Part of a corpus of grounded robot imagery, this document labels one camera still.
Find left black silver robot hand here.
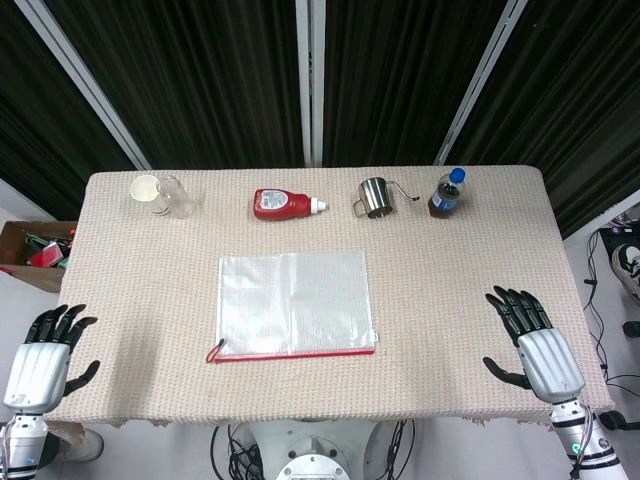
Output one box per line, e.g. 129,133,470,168
2,303,101,416

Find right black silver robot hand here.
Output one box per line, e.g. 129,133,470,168
482,284,587,405

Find clear zip pouch red zipper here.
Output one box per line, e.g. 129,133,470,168
205,251,380,364

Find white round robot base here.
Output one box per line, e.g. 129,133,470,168
249,419,376,480

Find brown cardboard box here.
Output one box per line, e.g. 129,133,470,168
0,220,79,294

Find red packet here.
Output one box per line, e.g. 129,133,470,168
29,241,65,270

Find black white sneaker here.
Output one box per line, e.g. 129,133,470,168
610,243,640,306

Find beige waffle tablecloth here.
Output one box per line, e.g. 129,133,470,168
42,165,616,430

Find cola bottle blue cap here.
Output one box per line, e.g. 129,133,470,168
427,167,469,220

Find white paper cup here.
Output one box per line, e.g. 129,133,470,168
129,174,166,217

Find clear glass cup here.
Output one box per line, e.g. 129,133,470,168
155,174,195,220

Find steel gooseneck pour-over kettle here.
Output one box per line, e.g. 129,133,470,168
352,177,421,220

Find red ketchup bottle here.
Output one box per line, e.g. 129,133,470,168
252,187,330,221

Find black pleated curtain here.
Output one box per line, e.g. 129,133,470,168
0,0,640,241

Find black floor cables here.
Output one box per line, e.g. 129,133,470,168
583,219,640,389

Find black cables under base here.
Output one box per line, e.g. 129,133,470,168
209,419,416,480

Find white frame post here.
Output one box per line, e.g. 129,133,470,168
7,0,152,171
294,0,327,169
433,0,530,166

